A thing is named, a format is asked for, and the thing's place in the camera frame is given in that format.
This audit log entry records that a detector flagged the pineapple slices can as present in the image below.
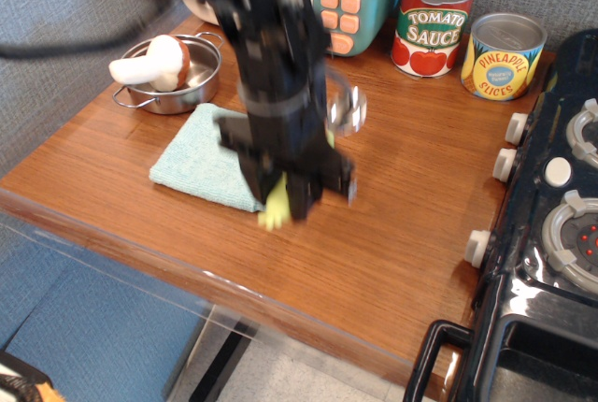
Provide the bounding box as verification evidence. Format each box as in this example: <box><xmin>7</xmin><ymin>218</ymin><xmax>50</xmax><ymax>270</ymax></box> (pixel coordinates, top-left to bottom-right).
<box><xmin>461</xmin><ymin>13</ymin><xmax>547</xmax><ymax>102</ymax></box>

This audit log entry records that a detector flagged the light blue folded cloth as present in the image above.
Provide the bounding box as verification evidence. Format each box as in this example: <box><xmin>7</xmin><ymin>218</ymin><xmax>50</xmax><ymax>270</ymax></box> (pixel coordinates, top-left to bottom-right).
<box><xmin>149</xmin><ymin>103</ymin><xmax>263</xmax><ymax>212</ymax></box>

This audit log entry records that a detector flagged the black toy stove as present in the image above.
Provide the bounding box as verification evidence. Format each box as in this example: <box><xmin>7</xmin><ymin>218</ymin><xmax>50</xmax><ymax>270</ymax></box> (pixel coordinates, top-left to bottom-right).
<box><xmin>404</xmin><ymin>29</ymin><xmax>597</xmax><ymax>401</ymax></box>

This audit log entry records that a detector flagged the white and brown plush mushroom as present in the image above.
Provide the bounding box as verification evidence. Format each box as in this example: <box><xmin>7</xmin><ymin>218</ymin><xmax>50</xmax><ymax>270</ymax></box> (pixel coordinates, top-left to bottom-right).
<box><xmin>108</xmin><ymin>35</ymin><xmax>191</xmax><ymax>93</ymax></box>

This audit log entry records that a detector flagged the orange plush object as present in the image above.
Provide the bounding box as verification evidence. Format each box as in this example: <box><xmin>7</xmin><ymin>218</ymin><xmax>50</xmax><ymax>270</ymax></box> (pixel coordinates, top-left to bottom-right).
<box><xmin>0</xmin><ymin>371</ymin><xmax>66</xmax><ymax>402</ymax></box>

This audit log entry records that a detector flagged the spoon with yellow-green handle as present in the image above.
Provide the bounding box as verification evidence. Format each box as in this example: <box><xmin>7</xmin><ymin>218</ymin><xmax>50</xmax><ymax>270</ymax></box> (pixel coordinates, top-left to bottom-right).
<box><xmin>257</xmin><ymin>83</ymin><xmax>368</xmax><ymax>234</ymax></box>

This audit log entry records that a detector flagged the tomato sauce can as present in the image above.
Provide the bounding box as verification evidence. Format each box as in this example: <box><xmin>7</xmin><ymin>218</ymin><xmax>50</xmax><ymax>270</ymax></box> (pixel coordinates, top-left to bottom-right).
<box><xmin>392</xmin><ymin>0</ymin><xmax>473</xmax><ymax>78</ymax></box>

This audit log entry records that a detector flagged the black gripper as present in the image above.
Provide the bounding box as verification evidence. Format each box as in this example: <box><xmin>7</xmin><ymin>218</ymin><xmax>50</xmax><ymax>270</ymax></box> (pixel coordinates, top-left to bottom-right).
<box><xmin>217</xmin><ymin>103</ymin><xmax>328</xmax><ymax>221</ymax></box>

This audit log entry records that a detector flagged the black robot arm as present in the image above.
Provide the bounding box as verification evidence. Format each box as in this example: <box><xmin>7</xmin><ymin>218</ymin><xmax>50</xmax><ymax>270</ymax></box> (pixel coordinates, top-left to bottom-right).
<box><xmin>206</xmin><ymin>0</ymin><xmax>354</xmax><ymax>220</ymax></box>

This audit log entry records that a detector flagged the black braided cable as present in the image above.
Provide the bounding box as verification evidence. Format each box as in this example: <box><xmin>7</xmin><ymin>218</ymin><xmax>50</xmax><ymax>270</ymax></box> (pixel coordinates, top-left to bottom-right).
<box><xmin>0</xmin><ymin>13</ymin><xmax>160</xmax><ymax>60</ymax></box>

